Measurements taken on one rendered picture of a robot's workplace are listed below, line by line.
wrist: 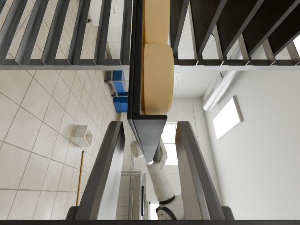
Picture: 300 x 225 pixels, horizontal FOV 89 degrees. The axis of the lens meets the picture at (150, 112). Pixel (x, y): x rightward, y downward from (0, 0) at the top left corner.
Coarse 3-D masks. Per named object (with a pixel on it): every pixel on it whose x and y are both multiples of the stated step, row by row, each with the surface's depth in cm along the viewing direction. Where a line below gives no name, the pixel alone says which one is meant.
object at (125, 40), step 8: (128, 0) 66; (128, 8) 65; (128, 16) 63; (128, 24) 62; (128, 32) 60; (128, 40) 59; (128, 48) 58; (120, 56) 53; (128, 56) 56; (128, 64) 55
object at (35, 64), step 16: (16, 64) 55; (32, 64) 55; (64, 64) 55; (80, 64) 55; (112, 64) 55; (192, 64) 56; (208, 64) 56; (240, 64) 56; (256, 64) 56; (288, 64) 56
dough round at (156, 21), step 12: (144, 0) 11; (156, 0) 11; (168, 0) 11; (144, 12) 11; (156, 12) 11; (168, 12) 11; (144, 24) 11; (156, 24) 11; (168, 24) 11; (144, 36) 12; (156, 36) 12
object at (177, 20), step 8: (176, 0) 45; (184, 0) 36; (176, 8) 45; (184, 8) 38; (176, 16) 45; (184, 16) 40; (176, 24) 45; (176, 32) 45; (176, 40) 48; (176, 48) 51
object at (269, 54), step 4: (268, 40) 56; (264, 44) 58; (268, 44) 56; (264, 48) 58; (268, 48) 56; (268, 52) 56; (272, 52) 54; (268, 56) 56; (272, 56) 54; (268, 60) 56; (272, 60) 54; (272, 64) 56; (276, 64) 56
